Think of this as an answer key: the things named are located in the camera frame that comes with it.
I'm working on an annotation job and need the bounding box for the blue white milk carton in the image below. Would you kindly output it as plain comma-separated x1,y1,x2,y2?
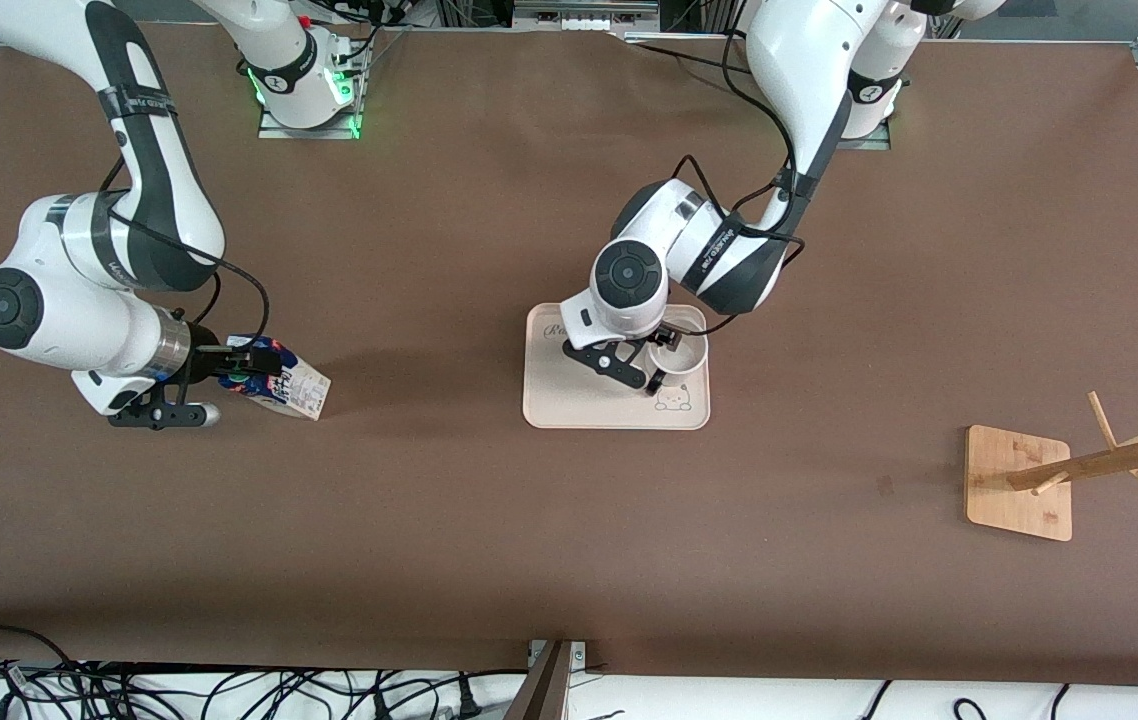
217,335,332,422

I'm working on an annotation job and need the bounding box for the silver metal bracket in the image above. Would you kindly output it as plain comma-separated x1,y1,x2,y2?
529,640,587,669

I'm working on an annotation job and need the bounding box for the white mug with black handle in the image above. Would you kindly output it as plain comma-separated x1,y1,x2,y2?
645,330,709,379

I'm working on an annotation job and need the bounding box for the dark metal post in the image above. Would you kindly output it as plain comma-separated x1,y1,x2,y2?
504,640,575,720

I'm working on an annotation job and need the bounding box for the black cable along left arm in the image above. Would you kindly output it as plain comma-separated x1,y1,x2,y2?
669,28,810,337

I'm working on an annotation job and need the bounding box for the black cable along right arm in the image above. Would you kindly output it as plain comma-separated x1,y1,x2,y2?
104,150,272,346

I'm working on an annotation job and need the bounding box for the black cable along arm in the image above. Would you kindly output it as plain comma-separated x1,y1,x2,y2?
104,150,272,346
669,28,810,337

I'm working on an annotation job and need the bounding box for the long black base cable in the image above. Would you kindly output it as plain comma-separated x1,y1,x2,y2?
619,38,760,81

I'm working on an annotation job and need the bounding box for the black plug cable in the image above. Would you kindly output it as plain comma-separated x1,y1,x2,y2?
449,672,485,719

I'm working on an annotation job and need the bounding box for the cream tray with rabbit print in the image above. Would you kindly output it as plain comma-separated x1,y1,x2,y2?
523,303,711,431

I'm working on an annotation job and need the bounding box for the wooden mug tree rack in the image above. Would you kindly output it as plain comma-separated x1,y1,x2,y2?
964,391,1138,542

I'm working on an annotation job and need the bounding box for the black long floor cable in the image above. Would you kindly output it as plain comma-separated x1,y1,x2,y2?
79,660,530,693

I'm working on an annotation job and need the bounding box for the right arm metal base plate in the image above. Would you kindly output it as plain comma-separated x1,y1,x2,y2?
259,100,362,139

